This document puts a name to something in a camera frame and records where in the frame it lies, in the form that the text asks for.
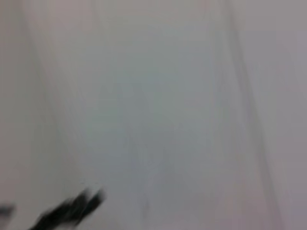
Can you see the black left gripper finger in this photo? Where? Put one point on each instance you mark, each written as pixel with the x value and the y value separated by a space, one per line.
pixel 79 206

